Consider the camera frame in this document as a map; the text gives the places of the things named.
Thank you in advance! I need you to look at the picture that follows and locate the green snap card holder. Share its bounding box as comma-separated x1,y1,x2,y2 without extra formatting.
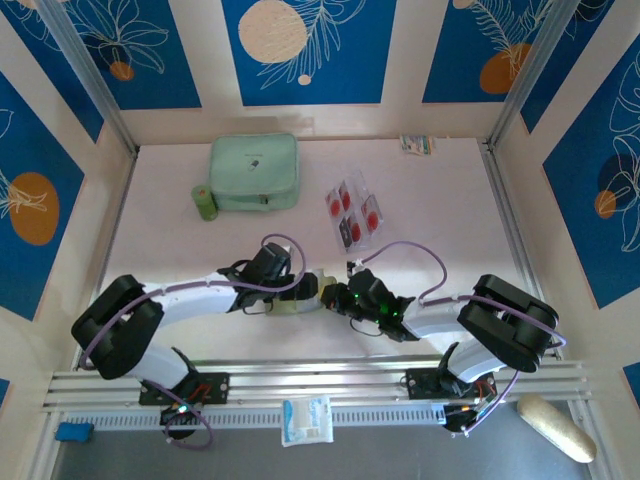
264,269,344,317

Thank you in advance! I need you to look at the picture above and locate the clear acrylic card stand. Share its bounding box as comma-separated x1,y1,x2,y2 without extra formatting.
323,168,387,255

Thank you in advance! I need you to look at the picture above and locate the green tape roll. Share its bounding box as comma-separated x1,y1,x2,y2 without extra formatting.
191,183,219,222

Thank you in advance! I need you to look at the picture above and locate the mint green zip pouch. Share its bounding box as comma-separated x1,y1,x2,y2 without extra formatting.
208,132,301,214

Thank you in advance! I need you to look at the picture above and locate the white blue wipes packet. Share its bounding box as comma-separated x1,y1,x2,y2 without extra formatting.
280,394,335,448

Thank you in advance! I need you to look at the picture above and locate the printed paper packet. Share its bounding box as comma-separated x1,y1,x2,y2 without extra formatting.
398,133,435,156

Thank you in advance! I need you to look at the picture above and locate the beige cork roller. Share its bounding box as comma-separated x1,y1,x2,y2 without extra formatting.
517,394,599,464

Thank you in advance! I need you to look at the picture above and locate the blue sponge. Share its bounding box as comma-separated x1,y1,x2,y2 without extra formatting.
54,422,95,444

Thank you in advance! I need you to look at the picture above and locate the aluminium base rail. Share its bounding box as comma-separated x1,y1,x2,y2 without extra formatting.
42,353,591,416

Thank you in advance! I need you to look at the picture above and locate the slotted grey cable duct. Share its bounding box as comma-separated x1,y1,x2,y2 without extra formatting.
59,403,451,432

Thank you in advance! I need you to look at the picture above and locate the aluminium table side rail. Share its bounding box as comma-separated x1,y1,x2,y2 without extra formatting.
479,142,564,359
72,149,139,371

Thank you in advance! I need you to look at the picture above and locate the aluminium frame post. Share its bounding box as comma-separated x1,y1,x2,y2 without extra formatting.
37,0,140,157
487,0,591,151

